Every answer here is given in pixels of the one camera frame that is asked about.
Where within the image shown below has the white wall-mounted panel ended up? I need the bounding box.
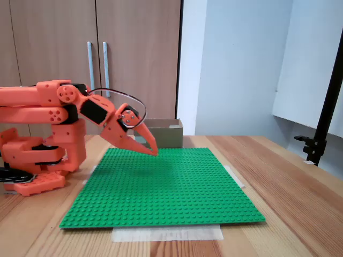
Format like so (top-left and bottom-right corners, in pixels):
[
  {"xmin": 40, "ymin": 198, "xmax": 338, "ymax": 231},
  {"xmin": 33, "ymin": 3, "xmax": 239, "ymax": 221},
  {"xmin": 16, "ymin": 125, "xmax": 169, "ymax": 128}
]
[{"xmin": 272, "ymin": 0, "xmax": 343, "ymax": 139}]

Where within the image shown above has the black camera stand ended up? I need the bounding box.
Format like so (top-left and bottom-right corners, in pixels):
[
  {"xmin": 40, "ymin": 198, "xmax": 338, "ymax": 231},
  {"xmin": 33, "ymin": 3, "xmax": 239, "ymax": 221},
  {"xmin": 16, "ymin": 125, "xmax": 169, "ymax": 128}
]
[{"xmin": 294, "ymin": 40, "xmax": 343, "ymax": 167}]

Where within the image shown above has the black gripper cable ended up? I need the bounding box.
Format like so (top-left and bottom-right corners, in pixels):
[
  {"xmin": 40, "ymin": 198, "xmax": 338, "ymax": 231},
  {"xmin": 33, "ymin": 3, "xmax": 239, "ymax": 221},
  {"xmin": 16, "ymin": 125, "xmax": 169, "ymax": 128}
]
[{"xmin": 87, "ymin": 88, "xmax": 148, "ymax": 130}]

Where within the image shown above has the green lego baseplate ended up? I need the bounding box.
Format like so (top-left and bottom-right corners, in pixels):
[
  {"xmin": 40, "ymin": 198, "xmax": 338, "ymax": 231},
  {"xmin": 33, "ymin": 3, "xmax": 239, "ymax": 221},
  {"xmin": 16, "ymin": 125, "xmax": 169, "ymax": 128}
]
[{"xmin": 58, "ymin": 147, "xmax": 266, "ymax": 230}]

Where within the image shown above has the cardboard box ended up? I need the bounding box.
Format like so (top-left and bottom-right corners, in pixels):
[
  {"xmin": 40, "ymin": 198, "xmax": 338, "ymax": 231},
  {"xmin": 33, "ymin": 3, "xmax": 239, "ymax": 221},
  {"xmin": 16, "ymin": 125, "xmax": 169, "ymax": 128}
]
[{"xmin": 133, "ymin": 118, "xmax": 184, "ymax": 148}]

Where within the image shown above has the black base cable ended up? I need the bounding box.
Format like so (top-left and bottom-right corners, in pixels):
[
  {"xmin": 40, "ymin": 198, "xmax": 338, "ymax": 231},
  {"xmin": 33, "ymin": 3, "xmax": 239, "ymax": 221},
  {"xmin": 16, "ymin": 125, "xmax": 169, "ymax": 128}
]
[{"xmin": 0, "ymin": 167, "xmax": 37, "ymax": 185}]

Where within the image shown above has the metal cabinet handle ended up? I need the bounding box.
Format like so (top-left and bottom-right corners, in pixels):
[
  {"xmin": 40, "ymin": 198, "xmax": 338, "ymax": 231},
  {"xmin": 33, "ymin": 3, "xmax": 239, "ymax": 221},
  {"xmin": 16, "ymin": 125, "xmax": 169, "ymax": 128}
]
[
  {"xmin": 102, "ymin": 41, "xmax": 111, "ymax": 97},
  {"xmin": 86, "ymin": 41, "xmax": 96, "ymax": 92}
]

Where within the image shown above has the brown wooden cabinet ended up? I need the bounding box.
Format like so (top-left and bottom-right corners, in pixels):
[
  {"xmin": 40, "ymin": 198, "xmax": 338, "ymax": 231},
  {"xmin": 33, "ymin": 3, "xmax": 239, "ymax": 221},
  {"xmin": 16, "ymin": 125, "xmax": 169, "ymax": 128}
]
[{"xmin": 0, "ymin": 0, "xmax": 184, "ymax": 136}]

